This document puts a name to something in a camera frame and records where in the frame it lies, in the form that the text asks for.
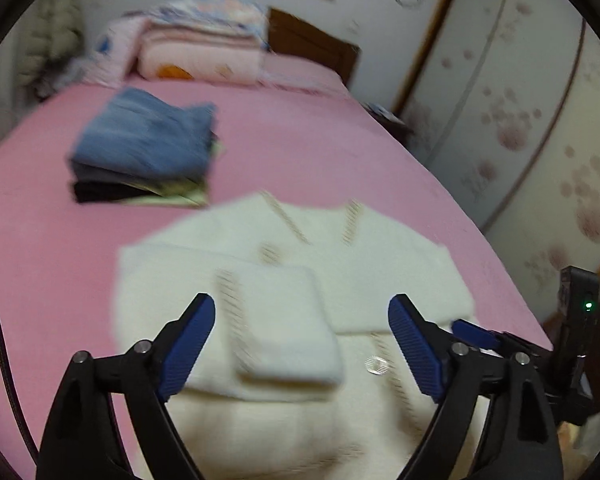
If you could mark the folded blue jeans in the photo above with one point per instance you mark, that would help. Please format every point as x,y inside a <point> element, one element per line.
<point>145,130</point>

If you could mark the dark wooden nightstand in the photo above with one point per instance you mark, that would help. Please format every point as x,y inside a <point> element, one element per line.
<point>392,125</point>

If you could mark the brown wooden headboard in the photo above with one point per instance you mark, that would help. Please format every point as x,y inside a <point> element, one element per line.
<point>315,42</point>

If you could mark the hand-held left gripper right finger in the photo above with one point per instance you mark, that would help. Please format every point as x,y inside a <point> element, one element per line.
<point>412,342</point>

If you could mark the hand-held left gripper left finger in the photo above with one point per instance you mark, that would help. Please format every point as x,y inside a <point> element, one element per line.
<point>192,340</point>

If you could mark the folded pale yellow garment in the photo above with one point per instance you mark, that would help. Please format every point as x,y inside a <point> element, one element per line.
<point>190,195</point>

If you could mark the pile of folded clothes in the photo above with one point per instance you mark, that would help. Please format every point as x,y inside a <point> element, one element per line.
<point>100,192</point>

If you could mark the beige puffer jacket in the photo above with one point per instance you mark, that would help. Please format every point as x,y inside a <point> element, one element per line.
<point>50,35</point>

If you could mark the floral folded quilt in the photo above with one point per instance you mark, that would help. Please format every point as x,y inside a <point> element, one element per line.
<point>215,15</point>

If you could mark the floral sliding door wardrobe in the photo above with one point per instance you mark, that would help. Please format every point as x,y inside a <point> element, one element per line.
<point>520,110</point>

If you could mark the pink white patterned pillow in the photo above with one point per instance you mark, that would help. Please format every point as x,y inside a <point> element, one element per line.
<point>120,45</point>

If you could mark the white fluffy sweater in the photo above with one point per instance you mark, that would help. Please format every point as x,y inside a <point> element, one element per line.
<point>280,310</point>

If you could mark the pink cartoon folded quilt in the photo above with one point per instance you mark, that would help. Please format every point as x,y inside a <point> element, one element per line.
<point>200,57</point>

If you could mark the pink bed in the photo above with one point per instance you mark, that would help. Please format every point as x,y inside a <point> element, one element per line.
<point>330,160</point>

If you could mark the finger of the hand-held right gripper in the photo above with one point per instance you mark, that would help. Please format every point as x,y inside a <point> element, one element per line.
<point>472,332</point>

